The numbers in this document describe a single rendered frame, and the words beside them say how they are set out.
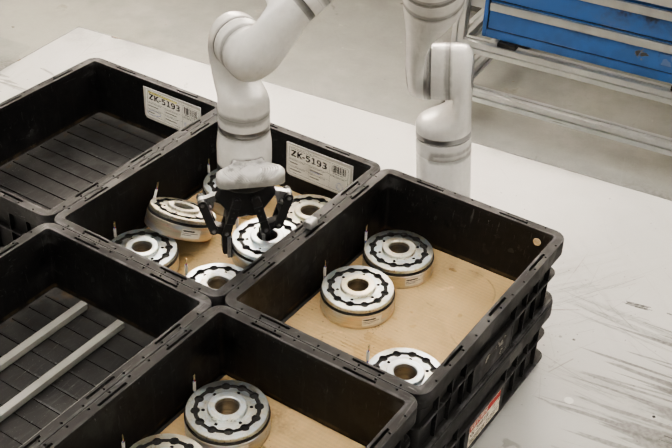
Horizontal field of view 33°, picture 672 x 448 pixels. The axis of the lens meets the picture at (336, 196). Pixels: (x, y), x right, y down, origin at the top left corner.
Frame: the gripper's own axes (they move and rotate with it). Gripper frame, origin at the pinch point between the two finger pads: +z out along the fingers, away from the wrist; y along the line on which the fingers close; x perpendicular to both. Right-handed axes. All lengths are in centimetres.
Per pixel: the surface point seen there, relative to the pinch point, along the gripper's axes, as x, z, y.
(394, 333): 17.8, 4.5, -17.8
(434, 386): 38.8, -5.5, -16.5
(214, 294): 17.9, -5.5, 6.4
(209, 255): -3.8, 4.4, 4.9
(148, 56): -96, 17, 8
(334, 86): -204, 87, -58
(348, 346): 19.3, 4.5, -11.0
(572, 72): -151, 59, -120
